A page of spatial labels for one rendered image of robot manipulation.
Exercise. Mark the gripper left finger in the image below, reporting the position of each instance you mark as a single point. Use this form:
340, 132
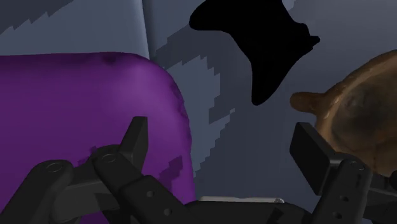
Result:
118, 173

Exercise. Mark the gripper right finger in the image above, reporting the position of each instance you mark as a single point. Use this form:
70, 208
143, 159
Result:
338, 173

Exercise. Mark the purple cushion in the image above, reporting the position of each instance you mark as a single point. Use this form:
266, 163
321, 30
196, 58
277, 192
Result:
77, 108

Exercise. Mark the brown clay pot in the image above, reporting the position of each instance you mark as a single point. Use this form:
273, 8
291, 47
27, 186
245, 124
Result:
363, 108

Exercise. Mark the black game controller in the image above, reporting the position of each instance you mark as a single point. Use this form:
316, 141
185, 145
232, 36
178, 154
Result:
263, 40

